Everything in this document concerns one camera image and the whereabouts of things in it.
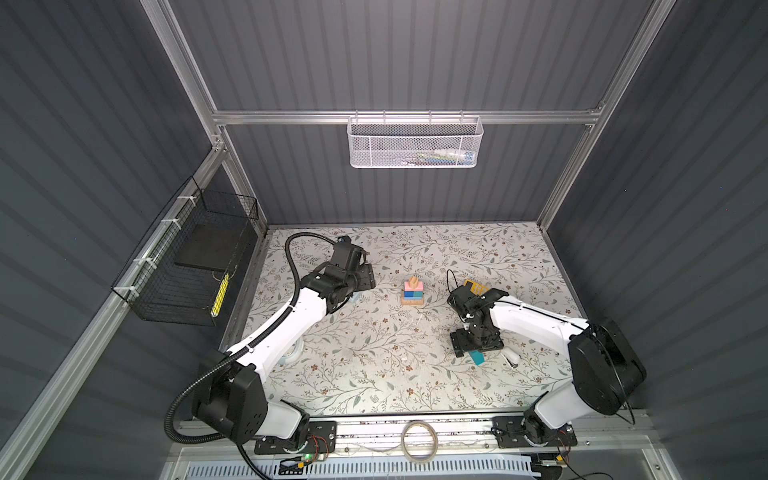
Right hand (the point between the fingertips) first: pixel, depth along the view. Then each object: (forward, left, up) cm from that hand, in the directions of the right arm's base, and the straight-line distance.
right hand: (473, 352), depth 86 cm
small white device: (-1, -10, 0) cm, 10 cm away
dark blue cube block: (+18, +18, +2) cm, 26 cm away
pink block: (+19, +15, +6) cm, 25 cm away
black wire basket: (+9, +75, +28) cm, 80 cm away
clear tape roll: (-23, +13, -1) cm, 27 cm away
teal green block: (-1, -1, -2) cm, 2 cm away
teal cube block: (+19, +15, +2) cm, 24 cm away
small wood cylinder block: (+19, +17, +9) cm, 27 cm away
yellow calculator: (+23, -5, -2) cm, 24 cm away
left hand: (+16, +32, +17) cm, 40 cm away
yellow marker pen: (0, +63, +27) cm, 68 cm away
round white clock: (-1, +52, +2) cm, 52 cm away
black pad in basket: (+17, +70, +29) cm, 77 cm away
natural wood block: (+17, +17, 0) cm, 24 cm away
